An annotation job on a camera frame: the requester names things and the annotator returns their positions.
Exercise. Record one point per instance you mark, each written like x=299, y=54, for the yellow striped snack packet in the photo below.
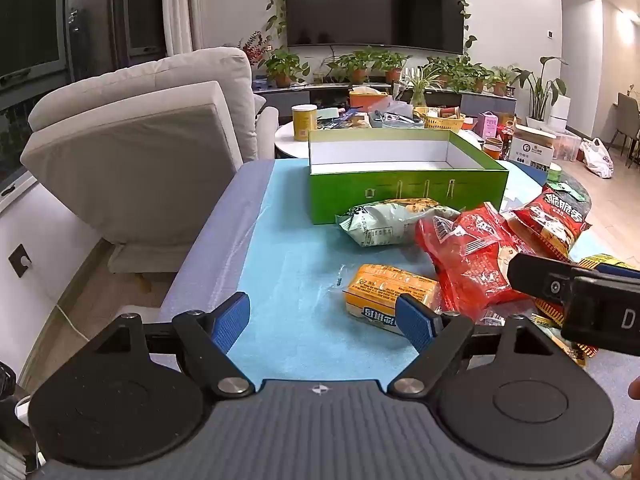
x=600, y=260

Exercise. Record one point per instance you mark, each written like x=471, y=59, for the white curtain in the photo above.
x=176, y=5

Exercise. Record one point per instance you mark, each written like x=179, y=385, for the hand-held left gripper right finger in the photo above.
x=412, y=320

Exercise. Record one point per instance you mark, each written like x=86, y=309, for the red transparent snack bag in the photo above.
x=470, y=260

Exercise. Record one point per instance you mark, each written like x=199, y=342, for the green flat packet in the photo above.
x=570, y=194

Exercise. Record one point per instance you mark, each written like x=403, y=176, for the orange cracker packet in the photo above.
x=375, y=282

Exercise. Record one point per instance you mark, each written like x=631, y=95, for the orange tissue box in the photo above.
x=367, y=99

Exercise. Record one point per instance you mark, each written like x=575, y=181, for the dark glass sliding door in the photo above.
x=30, y=20

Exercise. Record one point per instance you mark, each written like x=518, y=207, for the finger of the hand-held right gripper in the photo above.
x=535, y=275

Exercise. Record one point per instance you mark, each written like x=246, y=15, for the yellow woven basket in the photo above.
x=440, y=121

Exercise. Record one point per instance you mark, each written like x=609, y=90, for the pink box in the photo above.
x=487, y=125

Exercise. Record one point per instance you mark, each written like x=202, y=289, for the row of potted green plants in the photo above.
x=285, y=67

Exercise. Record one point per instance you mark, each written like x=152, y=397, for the white cardboard box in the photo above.
x=530, y=152

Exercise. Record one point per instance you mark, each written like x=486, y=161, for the clear storage bin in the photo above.
x=567, y=147

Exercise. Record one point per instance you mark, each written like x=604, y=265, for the green cardboard box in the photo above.
x=400, y=195

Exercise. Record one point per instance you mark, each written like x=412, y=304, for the red berry branches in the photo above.
x=252, y=50

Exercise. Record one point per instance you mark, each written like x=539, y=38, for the red printed chip packet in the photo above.
x=550, y=225

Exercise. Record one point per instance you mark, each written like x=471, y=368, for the person's right hand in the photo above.
x=635, y=389

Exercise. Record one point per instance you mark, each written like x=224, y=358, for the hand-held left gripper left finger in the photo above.
x=235, y=317

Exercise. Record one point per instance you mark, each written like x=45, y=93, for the black wall television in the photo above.
x=375, y=0

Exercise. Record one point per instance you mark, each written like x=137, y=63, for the spider plant in glass vase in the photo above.
x=420, y=82

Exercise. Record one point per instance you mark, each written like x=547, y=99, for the white air purifier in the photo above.
x=560, y=110

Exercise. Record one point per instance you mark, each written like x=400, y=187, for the tall leafy plant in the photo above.
x=540, y=85

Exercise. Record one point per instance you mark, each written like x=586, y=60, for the pale green snack packet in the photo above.
x=385, y=225

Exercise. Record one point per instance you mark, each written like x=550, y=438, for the clear plastic container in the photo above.
x=392, y=116

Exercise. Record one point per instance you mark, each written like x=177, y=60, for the beige recliner sofa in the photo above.
x=150, y=125

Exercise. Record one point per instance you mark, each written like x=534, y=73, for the yellow canister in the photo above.
x=305, y=122

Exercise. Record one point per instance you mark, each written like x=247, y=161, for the black wall socket plate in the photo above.
x=20, y=260

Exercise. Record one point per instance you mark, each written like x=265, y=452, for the orange mug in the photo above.
x=491, y=152

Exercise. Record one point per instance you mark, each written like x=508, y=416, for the pile of assorted packets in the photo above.
x=345, y=121

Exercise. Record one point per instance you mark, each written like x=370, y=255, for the white plastic bag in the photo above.
x=597, y=157

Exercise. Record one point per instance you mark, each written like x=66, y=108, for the dark round side table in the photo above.
x=572, y=175

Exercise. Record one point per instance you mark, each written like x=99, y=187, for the grey television cabinet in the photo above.
x=325, y=95

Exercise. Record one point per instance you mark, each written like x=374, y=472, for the white round coffee table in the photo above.
x=287, y=142

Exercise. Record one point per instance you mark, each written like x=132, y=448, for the white planter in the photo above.
x=537, y=122

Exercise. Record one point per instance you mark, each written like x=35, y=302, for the grey dining chair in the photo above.
x=627, y=115
x=636, y=145

